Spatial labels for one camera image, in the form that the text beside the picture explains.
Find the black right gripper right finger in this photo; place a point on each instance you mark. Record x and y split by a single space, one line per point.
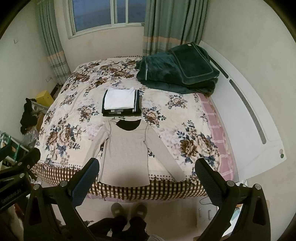
218 190

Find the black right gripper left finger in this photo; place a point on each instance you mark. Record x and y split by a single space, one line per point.
77 187

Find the beige long sleeve shirt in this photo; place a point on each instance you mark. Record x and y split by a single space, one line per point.
125 146

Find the black folded clothes stack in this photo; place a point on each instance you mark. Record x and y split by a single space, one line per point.
132 111

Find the pink checked bed sheet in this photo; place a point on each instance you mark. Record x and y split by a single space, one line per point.
227 166

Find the left grey slipper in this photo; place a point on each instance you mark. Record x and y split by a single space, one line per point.
117 210

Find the grey slipper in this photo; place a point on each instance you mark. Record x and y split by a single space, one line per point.
140 211
117 210

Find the white bed headboard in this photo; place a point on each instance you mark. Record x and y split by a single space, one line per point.
254 138

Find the black cloth on rack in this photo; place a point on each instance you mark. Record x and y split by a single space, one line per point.
28 120

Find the floral bed blanket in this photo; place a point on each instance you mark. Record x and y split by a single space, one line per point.
74 119

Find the right grey slipper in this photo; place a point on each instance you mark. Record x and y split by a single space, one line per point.
140 211

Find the yellow box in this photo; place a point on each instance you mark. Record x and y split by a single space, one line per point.
44 98

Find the dark green folded blanket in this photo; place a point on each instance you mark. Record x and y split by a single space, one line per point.
183 69

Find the left green curtain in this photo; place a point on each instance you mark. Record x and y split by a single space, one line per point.
46 21

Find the green curtain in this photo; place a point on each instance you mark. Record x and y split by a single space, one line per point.
172 23
46 21

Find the white framed window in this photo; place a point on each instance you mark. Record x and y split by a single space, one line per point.
83 17

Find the right green curtain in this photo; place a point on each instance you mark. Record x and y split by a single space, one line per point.
172 23

